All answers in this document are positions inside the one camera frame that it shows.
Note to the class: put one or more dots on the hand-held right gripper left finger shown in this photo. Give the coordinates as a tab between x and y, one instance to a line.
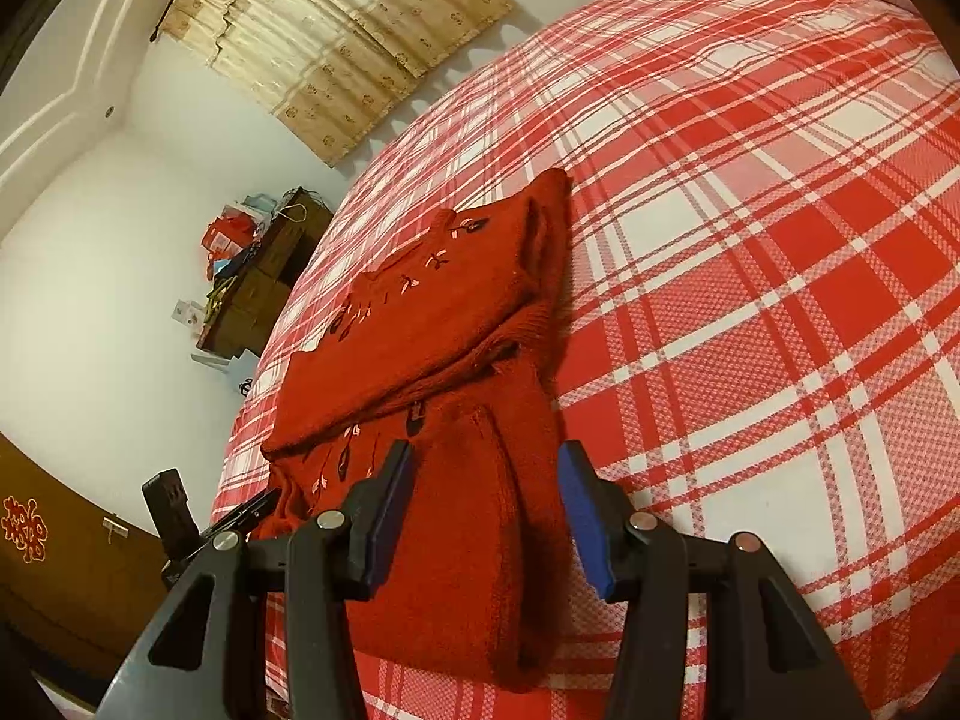
390	517

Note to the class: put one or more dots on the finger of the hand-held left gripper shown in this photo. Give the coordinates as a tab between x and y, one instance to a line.
171	514
244	514

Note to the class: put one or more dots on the brown wooden door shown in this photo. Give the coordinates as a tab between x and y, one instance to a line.
75	577

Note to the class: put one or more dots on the wide beige patterned curtain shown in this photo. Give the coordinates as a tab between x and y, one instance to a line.
337	37

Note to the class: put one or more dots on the red knitted sweater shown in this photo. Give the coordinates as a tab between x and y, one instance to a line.
450	577

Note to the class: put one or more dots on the red plaid bed sheet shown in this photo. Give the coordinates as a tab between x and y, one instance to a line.
750	240

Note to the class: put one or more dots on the green yellow cloth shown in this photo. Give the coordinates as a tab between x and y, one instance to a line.
220	296

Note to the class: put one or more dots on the teal bag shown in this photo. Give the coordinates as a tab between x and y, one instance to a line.
262	206

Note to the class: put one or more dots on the small white box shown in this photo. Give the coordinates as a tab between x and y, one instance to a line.
189	317

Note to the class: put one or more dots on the white paper bag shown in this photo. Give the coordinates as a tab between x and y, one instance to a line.
240	371

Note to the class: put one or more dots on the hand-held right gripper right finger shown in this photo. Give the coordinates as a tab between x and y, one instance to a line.
581	532

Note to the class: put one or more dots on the brown wooden desk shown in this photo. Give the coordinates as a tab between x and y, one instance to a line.
255	292

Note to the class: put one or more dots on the red paper door decoration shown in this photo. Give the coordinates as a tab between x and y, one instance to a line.
26	532

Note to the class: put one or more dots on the red gift box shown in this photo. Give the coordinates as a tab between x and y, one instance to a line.
225	236

